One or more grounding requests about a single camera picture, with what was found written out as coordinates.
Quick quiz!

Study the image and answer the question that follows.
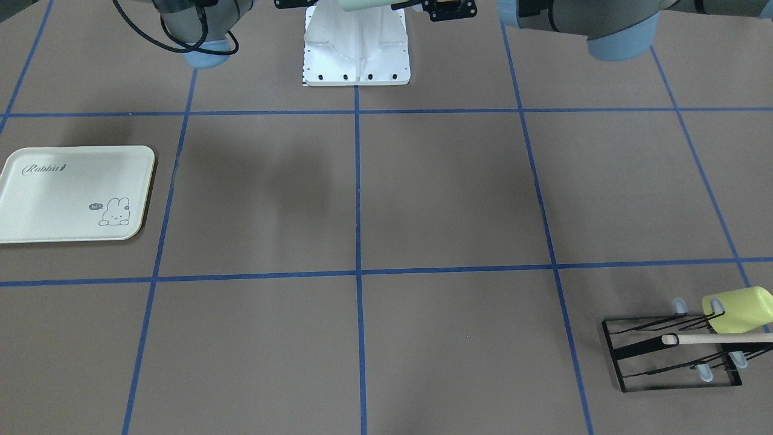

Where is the cream rabbit tray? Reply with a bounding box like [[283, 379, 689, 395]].
[[1, 145, 156, 244]]

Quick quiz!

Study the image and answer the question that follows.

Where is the black camera cable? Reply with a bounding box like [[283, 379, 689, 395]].
[[112, 0, 240, 56]]

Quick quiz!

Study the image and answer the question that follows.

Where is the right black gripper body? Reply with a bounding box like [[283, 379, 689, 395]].
[[274, 0, 318, 9]]

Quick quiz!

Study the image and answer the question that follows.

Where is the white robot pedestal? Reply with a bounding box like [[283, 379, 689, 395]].
[[302, 1, 411, 86]]

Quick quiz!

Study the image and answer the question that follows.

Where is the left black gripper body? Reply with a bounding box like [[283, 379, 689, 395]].
[[422, 1, 478, 22]]

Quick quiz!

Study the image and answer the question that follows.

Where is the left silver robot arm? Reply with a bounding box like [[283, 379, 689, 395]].
[[496, 1, 771, 62]]

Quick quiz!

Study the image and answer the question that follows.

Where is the light green cup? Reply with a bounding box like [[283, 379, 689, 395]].
[[338, 0, 400, 12]]

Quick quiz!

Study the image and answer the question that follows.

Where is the wooden rack handle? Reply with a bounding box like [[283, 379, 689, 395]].
[[660, 333, 772, 345]]

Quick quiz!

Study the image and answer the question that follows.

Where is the yellow cup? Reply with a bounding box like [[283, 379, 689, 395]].
[[702, 286, 772, 334]]

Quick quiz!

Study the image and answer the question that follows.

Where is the black wire cup rack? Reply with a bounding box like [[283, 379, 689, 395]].
[[595, 308, 771, 394]]

